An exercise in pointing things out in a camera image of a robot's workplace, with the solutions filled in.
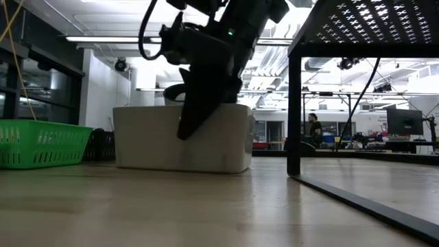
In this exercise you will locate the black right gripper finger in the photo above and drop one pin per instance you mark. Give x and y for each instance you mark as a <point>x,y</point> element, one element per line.
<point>231,91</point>
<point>199,109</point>

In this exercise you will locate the clear plastic bin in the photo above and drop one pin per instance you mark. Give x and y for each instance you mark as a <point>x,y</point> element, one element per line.
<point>147,137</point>

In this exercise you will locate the black plastic basket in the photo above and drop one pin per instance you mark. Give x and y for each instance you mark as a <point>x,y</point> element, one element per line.
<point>101,145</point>

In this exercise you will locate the green plastic basket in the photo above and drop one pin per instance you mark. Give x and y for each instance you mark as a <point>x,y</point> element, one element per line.
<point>41,144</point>

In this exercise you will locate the background black robot arm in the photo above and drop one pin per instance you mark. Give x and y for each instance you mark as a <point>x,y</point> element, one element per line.
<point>360,139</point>

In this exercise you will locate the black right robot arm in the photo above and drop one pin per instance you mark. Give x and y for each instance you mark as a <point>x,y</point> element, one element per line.
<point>257,17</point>

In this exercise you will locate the white desk lamp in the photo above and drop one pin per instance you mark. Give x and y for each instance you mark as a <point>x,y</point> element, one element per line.
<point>171,92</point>

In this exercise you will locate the red storage box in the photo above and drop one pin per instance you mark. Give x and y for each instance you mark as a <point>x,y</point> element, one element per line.
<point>260,145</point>

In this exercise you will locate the black ceiling spotlight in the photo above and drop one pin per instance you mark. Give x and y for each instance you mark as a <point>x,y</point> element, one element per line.
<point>346,63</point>
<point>120,64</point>

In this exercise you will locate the person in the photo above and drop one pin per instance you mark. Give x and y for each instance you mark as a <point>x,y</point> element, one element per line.
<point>315,128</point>

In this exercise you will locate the black table clamp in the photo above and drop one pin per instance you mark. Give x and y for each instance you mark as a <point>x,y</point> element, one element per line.
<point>308,147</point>

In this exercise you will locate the black perforated metal shelf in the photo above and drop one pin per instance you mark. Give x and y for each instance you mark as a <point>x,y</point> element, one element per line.
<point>343,34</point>

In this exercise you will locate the black computer monitor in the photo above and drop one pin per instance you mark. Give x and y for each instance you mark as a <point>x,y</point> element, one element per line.
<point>404,121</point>

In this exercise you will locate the black monitor stand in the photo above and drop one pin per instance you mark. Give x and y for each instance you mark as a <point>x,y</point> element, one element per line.
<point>433,133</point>

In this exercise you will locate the black background workstation frame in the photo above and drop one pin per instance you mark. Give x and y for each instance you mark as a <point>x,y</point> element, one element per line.
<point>349,113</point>

